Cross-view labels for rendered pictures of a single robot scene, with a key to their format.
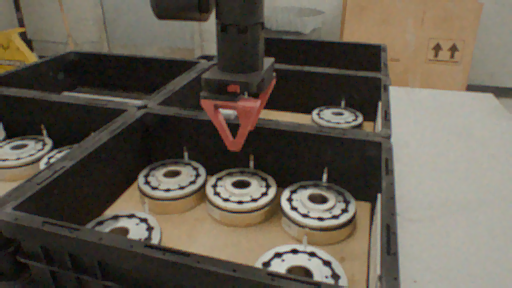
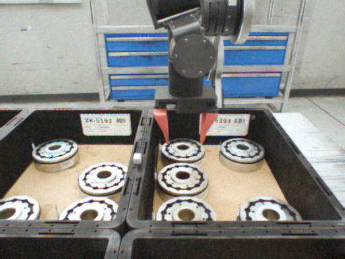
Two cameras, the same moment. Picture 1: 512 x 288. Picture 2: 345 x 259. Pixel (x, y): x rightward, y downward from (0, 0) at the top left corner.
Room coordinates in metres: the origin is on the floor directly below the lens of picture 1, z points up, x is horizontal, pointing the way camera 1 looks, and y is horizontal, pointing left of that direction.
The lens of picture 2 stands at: (0.60, 0.44, 1.20)
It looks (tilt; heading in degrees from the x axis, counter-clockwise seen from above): 28 degrees down; 254
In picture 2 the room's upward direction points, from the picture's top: straight up
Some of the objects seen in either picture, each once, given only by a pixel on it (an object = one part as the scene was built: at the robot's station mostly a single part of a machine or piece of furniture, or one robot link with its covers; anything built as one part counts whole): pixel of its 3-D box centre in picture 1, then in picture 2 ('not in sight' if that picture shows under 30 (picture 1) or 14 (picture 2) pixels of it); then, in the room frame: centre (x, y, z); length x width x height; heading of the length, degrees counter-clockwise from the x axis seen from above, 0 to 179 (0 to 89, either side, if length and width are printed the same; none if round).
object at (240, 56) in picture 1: (240, 51); (185, 81); (0.46, 0.02, 1.06); 0.10 x 0.07 x 0.07; 165
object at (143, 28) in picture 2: not in sight; (198, 28); (-0.27, -1.79, 0.91); 1.70 x 0.10 x 0.05; 167
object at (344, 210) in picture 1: (317, 202); (182, 149); (0.42, -0.09, 0.86); 0.10 x 0.10 x 0.01
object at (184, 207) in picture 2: (172, 174); (186, 215); (0.49, 0.12, 0.86); 0.05 x 0.05 x 0.01
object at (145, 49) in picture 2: not in sight; (150, 67); (0.13, -1.85, 0.60); 0.72 x 0.03 x 0.56; 167
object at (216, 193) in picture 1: (241, 188); (182, 178); (0.46, 0.02, 0.86); 0.10 x 0.10 x 0.01
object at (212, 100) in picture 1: (236, 112); (195, 119); (0.44, 0.02, 0.99); 0.07 x 0.07 x 0.09; 75
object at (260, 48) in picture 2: not in sight; (243, 66); (-0.65, -1.67, 0.60); 0.72 x 0.03 x 0.56; 167
